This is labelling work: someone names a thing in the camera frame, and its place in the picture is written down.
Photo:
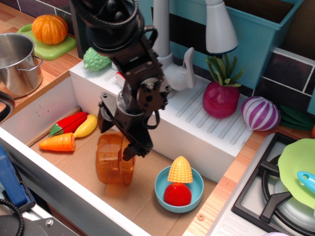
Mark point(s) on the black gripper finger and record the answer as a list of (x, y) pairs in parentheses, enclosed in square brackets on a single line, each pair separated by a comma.
[(105, 120), (130, 151)]

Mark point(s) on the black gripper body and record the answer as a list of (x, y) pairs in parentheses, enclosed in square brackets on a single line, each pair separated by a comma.
[(133, 126)]

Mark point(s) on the orange transparent plastic pot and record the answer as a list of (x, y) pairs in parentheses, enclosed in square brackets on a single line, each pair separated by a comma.
[(109, 164)]

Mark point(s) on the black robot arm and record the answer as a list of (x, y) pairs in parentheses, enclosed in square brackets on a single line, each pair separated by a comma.
[(116, 29)]

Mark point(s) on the white sink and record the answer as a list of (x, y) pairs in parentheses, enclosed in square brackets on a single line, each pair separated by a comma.
[(67, 181)]

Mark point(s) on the stainless steel pot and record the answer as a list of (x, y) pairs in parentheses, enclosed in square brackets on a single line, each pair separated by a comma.
[(20, 72)]

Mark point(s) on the grey sink faucet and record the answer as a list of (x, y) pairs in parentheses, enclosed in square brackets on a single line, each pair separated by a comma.
[(220, 38)]

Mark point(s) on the yellow toy banana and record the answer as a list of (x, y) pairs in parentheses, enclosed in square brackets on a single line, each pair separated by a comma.
[(87, 127)]

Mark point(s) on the red toy chili pepper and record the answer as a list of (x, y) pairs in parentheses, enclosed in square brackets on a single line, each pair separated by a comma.
[(68, 124)]

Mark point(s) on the red white toy sushi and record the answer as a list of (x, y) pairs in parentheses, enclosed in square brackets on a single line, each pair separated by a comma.
[(120, 80)]

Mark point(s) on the orange toy carrot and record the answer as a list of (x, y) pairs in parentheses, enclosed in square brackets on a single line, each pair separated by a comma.
[(63, 142)]

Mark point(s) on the yellow toy corn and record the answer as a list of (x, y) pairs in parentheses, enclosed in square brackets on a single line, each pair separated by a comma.
[(180, 171)]

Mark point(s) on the green toy bitter gourd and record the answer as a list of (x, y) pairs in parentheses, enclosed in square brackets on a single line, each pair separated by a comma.
[(93, 61)]

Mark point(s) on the red toy tomato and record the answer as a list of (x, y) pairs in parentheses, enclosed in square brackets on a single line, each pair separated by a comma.
[(177, 194)]

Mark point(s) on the light blue bowl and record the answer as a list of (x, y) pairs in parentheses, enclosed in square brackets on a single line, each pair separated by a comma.
[(196, 187)]

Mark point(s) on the magenta toy beet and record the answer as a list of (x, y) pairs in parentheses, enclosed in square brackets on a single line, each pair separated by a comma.
[(220, 98)]

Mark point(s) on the green cutting board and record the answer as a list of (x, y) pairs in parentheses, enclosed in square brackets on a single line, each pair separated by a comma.
[(46, 51)]

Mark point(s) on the orange toy pumpkin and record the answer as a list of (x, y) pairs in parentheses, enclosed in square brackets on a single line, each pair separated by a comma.
[(50, 29)]

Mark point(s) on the blue clamp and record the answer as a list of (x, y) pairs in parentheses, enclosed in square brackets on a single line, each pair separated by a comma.
[(15, 189)]

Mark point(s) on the purple white toy onion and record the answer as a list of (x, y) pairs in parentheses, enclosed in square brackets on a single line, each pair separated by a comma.
[(260, 114)]

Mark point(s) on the black stove grate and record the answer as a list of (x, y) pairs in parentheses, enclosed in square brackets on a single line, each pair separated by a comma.
[(265, 203)]

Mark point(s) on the dark green felt leaf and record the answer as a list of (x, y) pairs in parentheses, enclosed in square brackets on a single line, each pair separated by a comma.
[(295, 119)]

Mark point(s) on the teal plastic bin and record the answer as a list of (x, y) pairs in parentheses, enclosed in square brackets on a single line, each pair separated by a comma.
[(260, 25)]

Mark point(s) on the light green plate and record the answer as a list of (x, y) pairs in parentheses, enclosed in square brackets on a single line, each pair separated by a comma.
[(298, 156)]

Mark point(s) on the light blue utensil handle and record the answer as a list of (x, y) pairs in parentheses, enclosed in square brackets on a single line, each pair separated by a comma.
[(307, 179)]

